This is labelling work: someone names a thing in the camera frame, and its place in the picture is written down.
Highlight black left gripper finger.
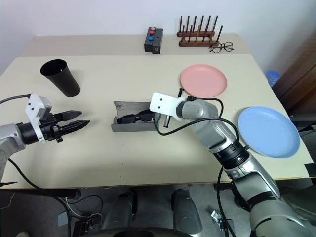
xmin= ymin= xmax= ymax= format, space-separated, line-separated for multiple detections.
xmin=54 ymin=110 xmax=82 ymax=122
xmin=58 ymin=120 xmax=91 ymax=135

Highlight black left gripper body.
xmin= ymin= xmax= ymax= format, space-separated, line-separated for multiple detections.
xmin=39 ymin=113 xmax=63 ymax=144

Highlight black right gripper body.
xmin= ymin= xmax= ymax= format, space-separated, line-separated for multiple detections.
xmin=153 ymin=112 xmax=171 ymax=129

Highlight grey glasses case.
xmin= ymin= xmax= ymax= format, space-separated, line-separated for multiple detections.
xmin=111 ymin=100 xmax=159 ymax=133

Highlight black sunglasses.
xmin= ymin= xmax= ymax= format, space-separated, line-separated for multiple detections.
xmin=117 ymin=110 xmax=155 ymax=124

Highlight blue plate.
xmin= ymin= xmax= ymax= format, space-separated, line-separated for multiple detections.
xmin=238 ymin=106 xmax=301 ymax=158

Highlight black plastic cup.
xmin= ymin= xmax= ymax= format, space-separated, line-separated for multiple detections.
xmin=40 ymin=58 xmax=81 ymax=97

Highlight pink plate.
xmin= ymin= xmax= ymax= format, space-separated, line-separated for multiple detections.
xmin=180 ymin=64 xmax=228 ymax=98

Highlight black box with coloured buttons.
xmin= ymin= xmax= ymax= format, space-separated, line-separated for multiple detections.
xmin=144 ymin=26 xmax=157 ymax=53

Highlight brown wooden peg rack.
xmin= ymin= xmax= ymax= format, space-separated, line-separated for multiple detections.
xmin=176 ymin=15 xmax=224 ymax=47

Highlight dark rounded shape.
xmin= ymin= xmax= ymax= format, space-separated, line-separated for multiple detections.
xmin=101 ymin=189 xmax=138 ymax=230
xmin=171 ymin=189 xmax=203 ymax=234

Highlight dark thin-framed eyeglasses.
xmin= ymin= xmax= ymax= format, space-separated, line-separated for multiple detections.
xmin=209 ymin=41 xmax=235 ymax=53

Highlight black floor device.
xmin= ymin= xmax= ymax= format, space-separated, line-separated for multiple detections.
xmin=73 ymin=216 xmax=102 ymax=237

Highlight blue ribbed bottle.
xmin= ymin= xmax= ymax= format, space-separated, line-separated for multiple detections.
xmin=265 ymin=70 xmax=281 ymax=87

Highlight small black floor box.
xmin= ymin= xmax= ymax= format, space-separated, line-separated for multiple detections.
xmin=219 ymin=218 xmax=234 ymax=232

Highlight brown wooden cabinet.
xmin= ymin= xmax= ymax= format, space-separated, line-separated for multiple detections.
xmin=273 ymin=59 xmax=316 ymax=113

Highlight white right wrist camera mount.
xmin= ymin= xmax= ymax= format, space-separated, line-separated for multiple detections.
xmin=150 ymin=92 xmax=189 ymax=121

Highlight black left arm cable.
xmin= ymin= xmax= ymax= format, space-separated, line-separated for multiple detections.
xmin=0 ymin=94 xmax=75 ymax=237

